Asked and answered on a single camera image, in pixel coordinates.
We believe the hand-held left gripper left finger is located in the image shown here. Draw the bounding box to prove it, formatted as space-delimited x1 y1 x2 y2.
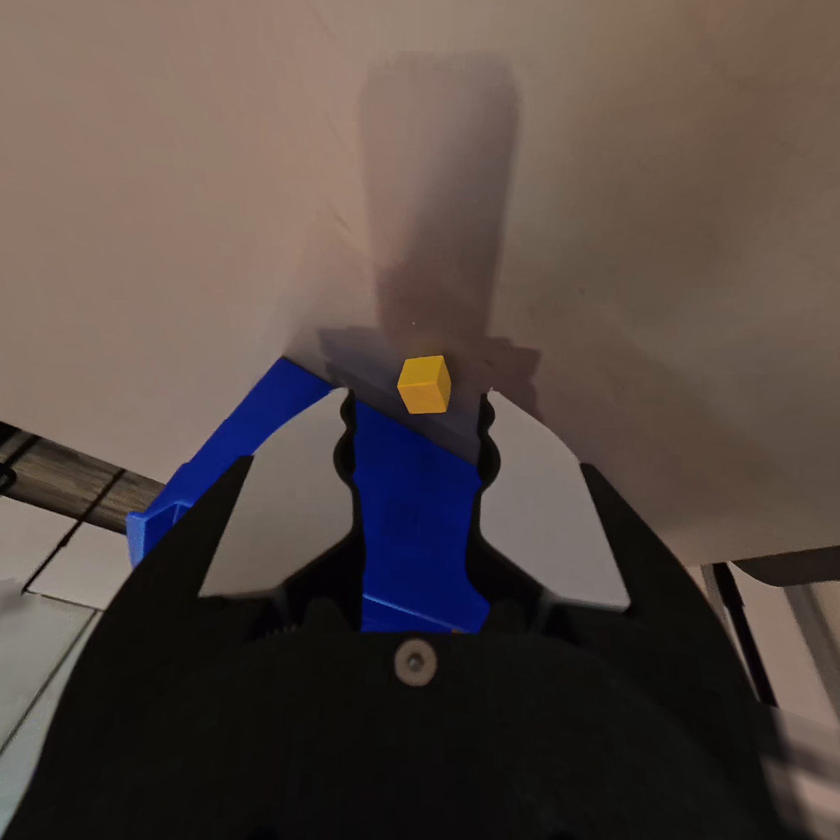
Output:
197 387 366 632

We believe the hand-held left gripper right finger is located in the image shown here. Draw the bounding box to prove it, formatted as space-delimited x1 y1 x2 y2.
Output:
469 390 633 626

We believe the blue plastic bin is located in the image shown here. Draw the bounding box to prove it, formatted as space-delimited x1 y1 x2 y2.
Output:
126 356 490 635

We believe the yellow wooden cube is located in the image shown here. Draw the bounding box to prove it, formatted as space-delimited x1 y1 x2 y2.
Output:
397 355 454 416

